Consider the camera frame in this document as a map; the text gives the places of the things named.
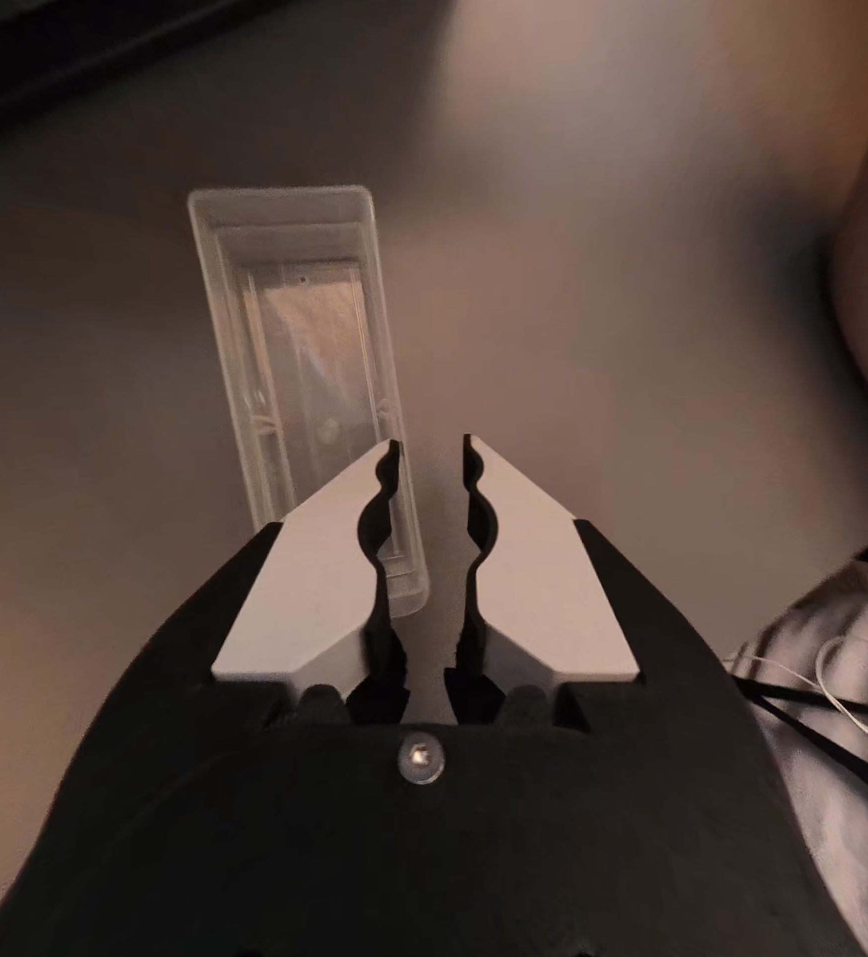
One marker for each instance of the black drawer cabinet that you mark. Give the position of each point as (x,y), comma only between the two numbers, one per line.
(45,52)

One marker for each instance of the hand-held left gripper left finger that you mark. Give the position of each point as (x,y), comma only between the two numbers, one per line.
(314,590)

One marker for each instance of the clear plastic drawer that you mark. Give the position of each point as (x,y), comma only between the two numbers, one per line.
(299,336)

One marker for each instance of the person's grey clothing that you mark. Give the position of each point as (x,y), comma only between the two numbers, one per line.
(852,845)

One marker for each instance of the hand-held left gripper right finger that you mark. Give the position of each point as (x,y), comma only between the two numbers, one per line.
(546,590)

